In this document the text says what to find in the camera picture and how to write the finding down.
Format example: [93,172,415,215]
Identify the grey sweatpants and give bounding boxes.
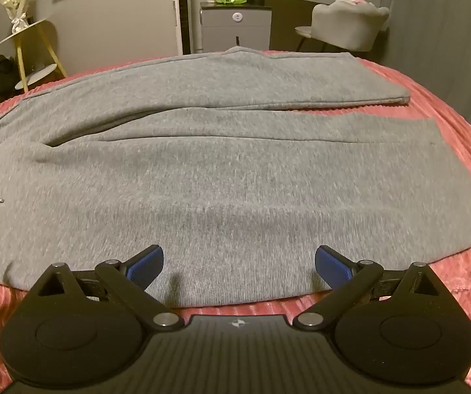
[0,48,471,307]

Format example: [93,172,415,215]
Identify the pink ribbed bedspread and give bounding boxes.
[0,50,471,394]

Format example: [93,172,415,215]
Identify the black bag on floor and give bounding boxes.
[0,54,20,102]

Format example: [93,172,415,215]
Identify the yellow side table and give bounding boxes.
[0,18,67,93]

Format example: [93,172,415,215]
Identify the wrapped flower bouquet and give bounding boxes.
[0,0,30,34]

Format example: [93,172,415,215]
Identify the grey upholstered chair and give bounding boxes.
[295,0,391,53]

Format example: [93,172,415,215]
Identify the grey bedside cabinet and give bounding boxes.
[200,3,272,53]

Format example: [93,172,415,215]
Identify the green items on cabinet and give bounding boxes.
[214,0,247,5]

